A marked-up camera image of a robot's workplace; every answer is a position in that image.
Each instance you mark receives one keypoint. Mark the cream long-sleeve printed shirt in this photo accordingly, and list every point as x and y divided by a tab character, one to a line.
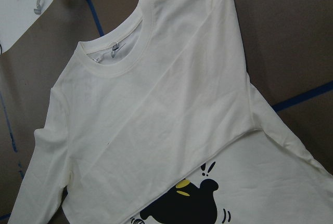
157	122

